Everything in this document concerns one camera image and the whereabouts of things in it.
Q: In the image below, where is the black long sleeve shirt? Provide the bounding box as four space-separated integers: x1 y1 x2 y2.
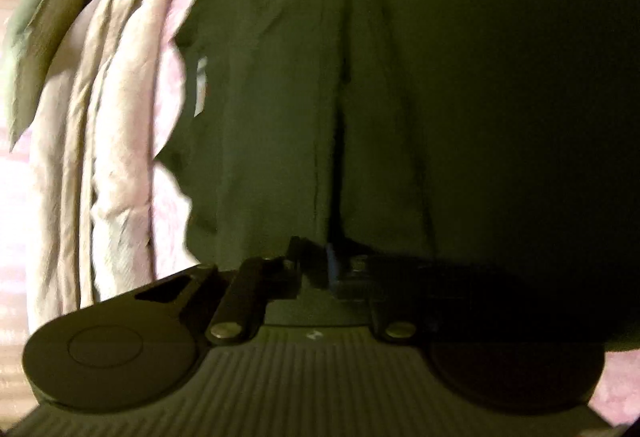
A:
160 0 639 341

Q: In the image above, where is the beige folded blanket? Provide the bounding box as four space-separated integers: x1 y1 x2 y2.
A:
26 0 170 331

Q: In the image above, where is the pink floral bed sheet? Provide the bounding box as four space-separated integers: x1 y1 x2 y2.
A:
0 0 237 368

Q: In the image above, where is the grey green pillow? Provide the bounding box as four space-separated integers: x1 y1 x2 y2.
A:
1 0 85 147

